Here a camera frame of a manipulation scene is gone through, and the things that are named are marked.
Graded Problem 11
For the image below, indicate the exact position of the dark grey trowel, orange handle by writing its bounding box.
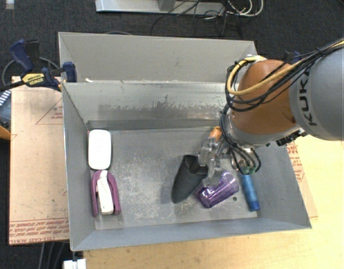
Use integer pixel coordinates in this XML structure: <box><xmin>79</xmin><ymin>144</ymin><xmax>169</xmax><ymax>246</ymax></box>
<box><xmin>171</xmin><ymin>126</ymin><xmax>223</xmax><ymax>205</ymax></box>

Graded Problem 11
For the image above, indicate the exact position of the blue cylinder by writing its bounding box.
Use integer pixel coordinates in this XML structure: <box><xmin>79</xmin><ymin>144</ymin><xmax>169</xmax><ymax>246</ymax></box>
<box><xmin>240</xmin><ymin>173</ymin><xmax>262</xmax><ymax>213</ymax></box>

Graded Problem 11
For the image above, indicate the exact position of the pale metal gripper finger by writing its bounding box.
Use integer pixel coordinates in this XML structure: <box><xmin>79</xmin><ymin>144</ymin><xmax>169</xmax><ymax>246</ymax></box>
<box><xmin>202</xmin><ymin>161</ymin><xmax>223</xmax><ymax>188</ymax></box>
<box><xmin>198</xmin><ymin>142</ymin><xmax>218</xmax><ymax>168</ymax></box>

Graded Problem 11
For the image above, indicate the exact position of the purple and white stapler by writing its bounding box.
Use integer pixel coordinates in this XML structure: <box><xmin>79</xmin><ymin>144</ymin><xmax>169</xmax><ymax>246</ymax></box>
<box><xmin>90</xmin><ymin>169</ymin><xmax>122</xmax><ymax>219</ymax></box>

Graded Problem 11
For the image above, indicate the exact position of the grey metal bin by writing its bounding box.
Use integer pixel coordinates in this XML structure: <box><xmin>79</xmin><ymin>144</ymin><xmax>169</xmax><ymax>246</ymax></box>
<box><xmin>58</xmin><ymin>31</ymin><xmax>313</xmax><ymax>252</ymax></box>

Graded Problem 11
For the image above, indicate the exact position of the clear purple plastic cup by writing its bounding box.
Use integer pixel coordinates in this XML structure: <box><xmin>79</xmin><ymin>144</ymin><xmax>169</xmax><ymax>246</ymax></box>
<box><xmin>194</xmin><ymin>170</ymin><xmax>241</xmax><ymax>209</ymax></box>

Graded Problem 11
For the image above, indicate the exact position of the white computer mouse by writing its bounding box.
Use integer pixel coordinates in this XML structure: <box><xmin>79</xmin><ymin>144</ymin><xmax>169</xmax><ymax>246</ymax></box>
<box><xmin>88</xmin><ymin>129</ymin><xmax>113</xmax><ymax>171</ymax></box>

